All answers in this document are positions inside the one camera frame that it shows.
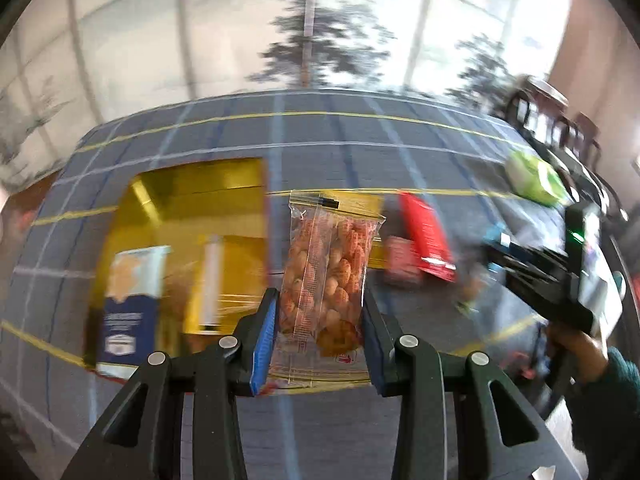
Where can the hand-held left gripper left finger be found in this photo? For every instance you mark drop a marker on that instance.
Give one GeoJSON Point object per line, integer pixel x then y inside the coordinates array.
{"type": "Point", "coordinates": [262, 340]}

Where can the navy blue biscuit packet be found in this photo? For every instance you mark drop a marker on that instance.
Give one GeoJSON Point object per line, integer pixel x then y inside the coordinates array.
{"type": "Point", "coordinates": [130, 330]}

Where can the red tin box gold inside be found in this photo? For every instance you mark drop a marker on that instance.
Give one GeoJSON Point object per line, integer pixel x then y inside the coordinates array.
{"type": "Point", "coordinates": [165, 200]}

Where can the green tissue pack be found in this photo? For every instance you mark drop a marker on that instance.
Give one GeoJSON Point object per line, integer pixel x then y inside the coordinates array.
{"type": "Point", "coordinates": [530, 175]}

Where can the light blue candy packet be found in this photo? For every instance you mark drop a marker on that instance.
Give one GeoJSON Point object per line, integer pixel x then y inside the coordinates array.
{"type": "Point", "coordinates": [496, 235]}

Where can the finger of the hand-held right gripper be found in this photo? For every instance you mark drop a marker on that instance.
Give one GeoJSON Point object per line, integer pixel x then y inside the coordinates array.
{"type": "Point", "coordinates": [530, 257]}

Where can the pink snack packet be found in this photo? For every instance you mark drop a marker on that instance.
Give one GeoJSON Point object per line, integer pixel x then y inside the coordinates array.
{"type": "Point", "coordinates": [400, 260]}

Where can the yellow packet with white stripe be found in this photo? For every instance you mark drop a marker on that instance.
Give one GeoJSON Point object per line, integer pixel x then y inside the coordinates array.
{"type": "Point", "coordinates": [240, 270]}

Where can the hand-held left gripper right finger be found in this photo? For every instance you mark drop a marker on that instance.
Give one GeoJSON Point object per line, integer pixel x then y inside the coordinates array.
{"type": "Point", "coordinates": [377, 350]}

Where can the person's right forearm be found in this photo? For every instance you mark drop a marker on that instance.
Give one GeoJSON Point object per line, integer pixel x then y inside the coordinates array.
{"type": "Point", "coordinates": [610, 400]}

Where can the clear packet of pale peanuts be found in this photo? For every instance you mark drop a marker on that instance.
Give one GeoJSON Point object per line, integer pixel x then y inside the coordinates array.
{"type": "Point", "coordinates": [325, 270]}

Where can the dark wooden chair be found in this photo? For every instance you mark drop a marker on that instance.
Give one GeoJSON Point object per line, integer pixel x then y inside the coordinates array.
{"type": "Point", "coordinates": [580, 135]}
{"type": "Point", "coordinates": [530, 105]}

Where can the painted folding screen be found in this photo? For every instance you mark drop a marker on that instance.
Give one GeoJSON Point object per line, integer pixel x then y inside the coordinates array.
{"type": "Point", "coordinates": [200, 35]}

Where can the person's right hand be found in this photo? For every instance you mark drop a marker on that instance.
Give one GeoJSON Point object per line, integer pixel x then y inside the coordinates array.
{"type": "Point", "coordinates": [582, 355]}

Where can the blue checked tablecloth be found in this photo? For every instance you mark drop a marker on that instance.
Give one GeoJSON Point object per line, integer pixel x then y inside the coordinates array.
{"type": "Point", "coordinates": [350, 150]}

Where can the red snack packet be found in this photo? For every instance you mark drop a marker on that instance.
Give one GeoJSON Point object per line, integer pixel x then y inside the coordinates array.
{"type": "Point", "coordinates": [425, 230]}

